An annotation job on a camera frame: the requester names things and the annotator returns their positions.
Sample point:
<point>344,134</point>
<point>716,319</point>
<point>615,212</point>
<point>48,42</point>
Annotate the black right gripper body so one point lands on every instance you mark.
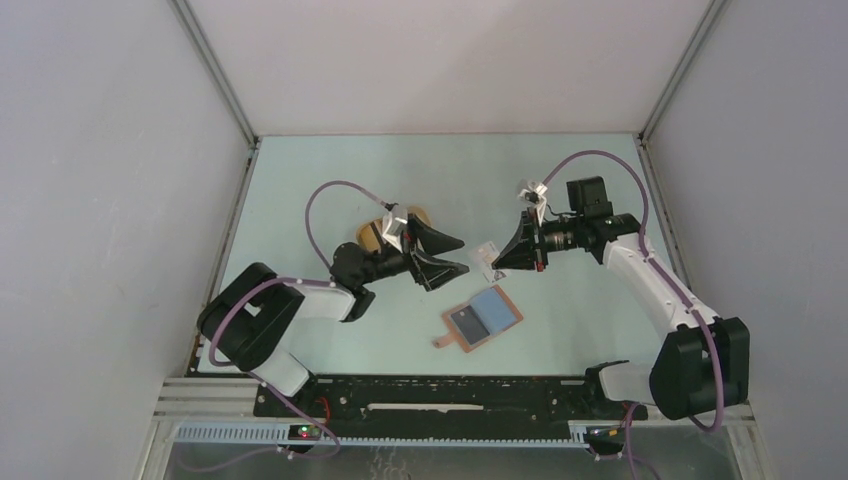
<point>558,235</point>

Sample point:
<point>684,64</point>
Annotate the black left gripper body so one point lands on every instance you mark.
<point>387,262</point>

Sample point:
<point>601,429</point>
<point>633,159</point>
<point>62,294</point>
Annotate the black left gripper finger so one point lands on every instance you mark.
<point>423,238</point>
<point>432,273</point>

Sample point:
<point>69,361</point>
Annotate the silver VIP credit card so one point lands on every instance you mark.
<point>483,256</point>

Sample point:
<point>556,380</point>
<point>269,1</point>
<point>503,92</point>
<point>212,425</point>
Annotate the beige oval card tray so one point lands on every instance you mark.
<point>369,235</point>

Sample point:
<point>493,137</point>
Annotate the pink leather card holder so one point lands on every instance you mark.
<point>497,311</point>

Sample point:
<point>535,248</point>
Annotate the black credit card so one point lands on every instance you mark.
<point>469,325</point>

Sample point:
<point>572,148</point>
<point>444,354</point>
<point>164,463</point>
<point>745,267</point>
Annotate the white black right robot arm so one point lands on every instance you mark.
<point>703,362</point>

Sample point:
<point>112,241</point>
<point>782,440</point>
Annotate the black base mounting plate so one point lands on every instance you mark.
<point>475,423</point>

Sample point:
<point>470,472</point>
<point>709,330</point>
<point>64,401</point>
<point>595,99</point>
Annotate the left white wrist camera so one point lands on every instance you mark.
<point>395,230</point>

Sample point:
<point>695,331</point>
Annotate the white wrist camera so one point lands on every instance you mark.
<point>534,194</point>
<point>395,230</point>

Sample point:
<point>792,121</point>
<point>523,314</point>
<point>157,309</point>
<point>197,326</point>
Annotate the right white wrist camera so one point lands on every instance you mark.
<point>534,194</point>

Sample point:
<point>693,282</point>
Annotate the aluminium frame rail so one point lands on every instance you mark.
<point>247,398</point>

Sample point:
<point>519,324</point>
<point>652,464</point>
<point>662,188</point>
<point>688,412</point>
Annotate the white perforated cable duct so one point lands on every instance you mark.
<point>285,434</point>

